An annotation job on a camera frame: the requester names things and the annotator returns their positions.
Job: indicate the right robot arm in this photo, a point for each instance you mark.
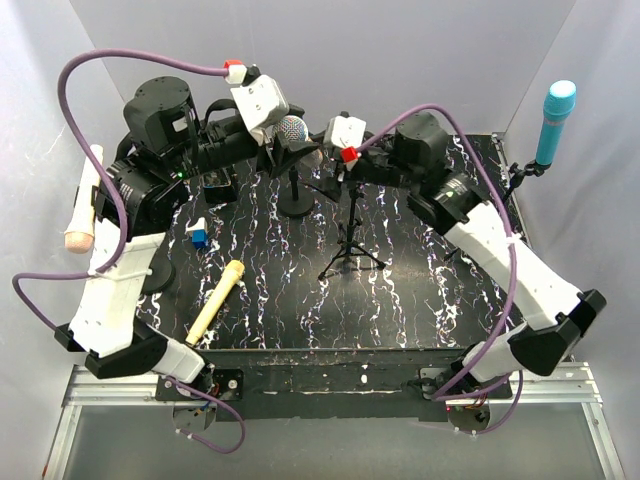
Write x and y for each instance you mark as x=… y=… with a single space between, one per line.
x=544 y=316

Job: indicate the cream yellow microphone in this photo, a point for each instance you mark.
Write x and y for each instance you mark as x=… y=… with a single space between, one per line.
x=231 y=275

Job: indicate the black tripod shock-mount stand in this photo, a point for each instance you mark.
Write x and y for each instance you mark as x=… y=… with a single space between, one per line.
x=350 y=248

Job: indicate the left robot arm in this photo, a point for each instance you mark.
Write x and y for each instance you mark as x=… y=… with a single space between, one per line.
x=168 y=144

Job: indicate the glitter silver-head microphone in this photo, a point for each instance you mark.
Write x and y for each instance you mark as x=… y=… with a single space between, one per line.
x=295 y=129

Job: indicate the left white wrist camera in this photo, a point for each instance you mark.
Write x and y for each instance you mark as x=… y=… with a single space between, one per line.
x=261 y=104

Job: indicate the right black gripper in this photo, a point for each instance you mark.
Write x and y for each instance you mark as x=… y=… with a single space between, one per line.
x=330 y=185

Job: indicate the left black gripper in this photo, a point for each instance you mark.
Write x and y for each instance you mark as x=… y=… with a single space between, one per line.
x=284 y=152

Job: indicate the blue white small box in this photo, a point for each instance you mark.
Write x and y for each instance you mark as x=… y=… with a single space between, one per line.
x=198 y=233

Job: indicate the pale pink microphone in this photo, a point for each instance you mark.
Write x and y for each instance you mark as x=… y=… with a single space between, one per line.
x=79 y=235

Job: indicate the black round-base mic stand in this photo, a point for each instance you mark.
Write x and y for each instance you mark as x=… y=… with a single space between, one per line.
x=294 y=201

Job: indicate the teal blue microphone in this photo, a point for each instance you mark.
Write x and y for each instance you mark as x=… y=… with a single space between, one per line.
x=558 y=104

